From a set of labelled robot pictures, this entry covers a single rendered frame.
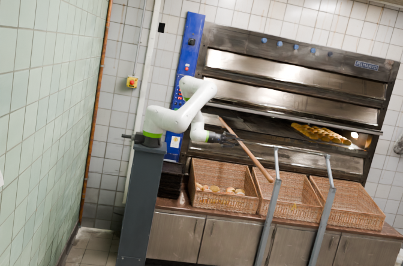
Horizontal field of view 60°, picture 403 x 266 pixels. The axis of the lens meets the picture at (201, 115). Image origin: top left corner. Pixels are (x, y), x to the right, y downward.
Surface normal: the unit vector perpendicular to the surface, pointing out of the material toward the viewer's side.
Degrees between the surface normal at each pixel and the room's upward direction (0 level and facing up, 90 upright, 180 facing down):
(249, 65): 70
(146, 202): 90
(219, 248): 90
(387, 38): 90
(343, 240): 90
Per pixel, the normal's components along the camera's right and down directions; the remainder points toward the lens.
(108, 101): 0.11, 0.20
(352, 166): 0.17, -0.14
